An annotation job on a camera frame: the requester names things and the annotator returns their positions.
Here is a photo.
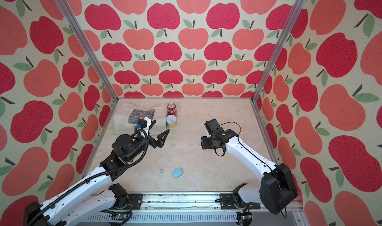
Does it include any blue earbud charging case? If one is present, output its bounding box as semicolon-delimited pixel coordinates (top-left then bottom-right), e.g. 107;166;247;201
172;168;183;178

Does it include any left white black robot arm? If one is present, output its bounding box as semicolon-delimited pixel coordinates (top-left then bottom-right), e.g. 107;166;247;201
23;117;170;226

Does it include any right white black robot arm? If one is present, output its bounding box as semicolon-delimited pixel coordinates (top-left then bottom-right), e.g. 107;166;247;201
201;119;298;215

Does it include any yellow tin can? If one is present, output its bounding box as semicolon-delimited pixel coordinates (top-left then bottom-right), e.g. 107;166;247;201
166;114;177;128

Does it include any red cola can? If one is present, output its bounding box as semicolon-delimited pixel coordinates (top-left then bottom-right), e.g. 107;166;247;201
167;103;177;116

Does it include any beige Monet tote bag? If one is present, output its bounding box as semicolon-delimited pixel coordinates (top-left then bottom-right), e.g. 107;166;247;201
113;103;167;136

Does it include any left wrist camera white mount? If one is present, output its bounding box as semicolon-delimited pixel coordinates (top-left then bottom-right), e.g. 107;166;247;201
135;117;152;135

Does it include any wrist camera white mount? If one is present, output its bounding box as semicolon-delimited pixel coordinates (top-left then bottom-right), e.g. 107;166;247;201
204;118;224;137
135;117;152;135

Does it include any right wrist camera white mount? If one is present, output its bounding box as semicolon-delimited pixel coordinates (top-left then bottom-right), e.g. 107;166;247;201
204;118;224;137

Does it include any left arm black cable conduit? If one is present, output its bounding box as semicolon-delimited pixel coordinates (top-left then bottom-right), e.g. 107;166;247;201
26;127;150;226

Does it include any left aluminium frame post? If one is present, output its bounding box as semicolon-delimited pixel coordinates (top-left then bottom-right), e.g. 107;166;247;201
54;0;118;103

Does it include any aluminium frame post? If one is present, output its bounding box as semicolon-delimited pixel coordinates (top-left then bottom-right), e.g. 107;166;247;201
251;0;306;105
54;0;118;103

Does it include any right aluminium frame post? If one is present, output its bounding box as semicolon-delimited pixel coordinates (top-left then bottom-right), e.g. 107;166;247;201
251;0;306;105

